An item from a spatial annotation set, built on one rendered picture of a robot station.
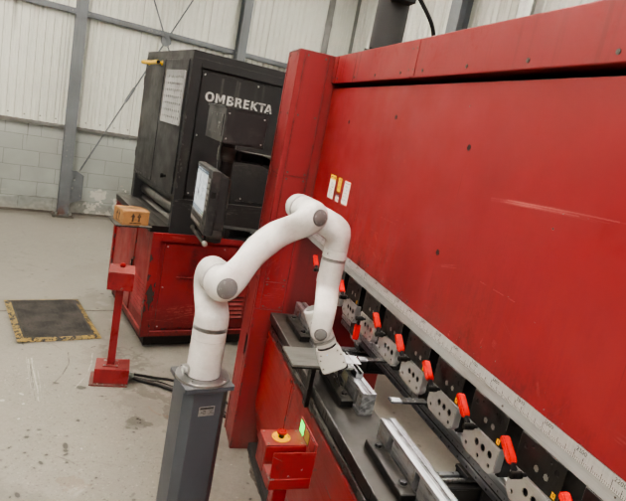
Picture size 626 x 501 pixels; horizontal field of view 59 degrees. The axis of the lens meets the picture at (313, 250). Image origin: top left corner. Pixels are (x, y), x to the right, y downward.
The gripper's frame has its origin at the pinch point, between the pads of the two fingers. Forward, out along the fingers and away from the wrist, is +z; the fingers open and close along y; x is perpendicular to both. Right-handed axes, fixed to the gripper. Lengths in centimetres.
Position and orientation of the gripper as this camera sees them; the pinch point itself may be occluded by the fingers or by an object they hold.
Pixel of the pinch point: (338, 380)
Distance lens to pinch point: 224.8
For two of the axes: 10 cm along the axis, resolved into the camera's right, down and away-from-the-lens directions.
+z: 3.1, 9.3, 2.1
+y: 9.5, -3.2, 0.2
